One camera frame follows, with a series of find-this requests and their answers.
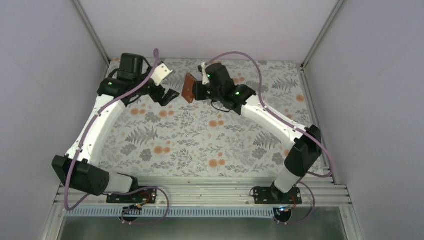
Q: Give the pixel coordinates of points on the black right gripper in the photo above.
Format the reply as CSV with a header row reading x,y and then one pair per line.
x,y
198,91

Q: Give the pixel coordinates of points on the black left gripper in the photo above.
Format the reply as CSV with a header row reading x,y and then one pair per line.
x,y
157,92

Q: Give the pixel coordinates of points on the brown leather card holder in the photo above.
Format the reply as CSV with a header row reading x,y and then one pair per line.
x,y
187,90

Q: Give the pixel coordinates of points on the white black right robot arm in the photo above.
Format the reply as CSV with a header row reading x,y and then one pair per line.
x,y
217,86

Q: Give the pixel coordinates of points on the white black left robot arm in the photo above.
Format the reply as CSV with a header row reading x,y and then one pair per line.
x,y
79,168

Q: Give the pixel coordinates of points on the floral patterned table mat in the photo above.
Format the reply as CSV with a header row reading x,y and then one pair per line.
x,y
200,140

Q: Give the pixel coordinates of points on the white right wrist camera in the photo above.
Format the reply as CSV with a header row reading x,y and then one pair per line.
x,y
202,69

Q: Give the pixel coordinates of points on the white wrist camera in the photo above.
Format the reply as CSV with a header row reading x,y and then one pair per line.
x,y
161,72
202,69

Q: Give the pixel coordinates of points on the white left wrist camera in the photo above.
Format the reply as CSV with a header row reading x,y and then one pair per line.
x,y
161,72

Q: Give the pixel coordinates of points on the aluminium rail frame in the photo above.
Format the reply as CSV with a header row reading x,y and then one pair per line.
x,y
235,191

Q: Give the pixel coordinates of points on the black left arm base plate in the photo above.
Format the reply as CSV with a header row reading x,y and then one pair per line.
x,y
143,195

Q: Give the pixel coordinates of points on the grey slotted cable duct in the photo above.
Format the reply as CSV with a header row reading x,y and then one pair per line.
x,y
174,212

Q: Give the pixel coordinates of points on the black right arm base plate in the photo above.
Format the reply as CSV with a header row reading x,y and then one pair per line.
x,y
270,196

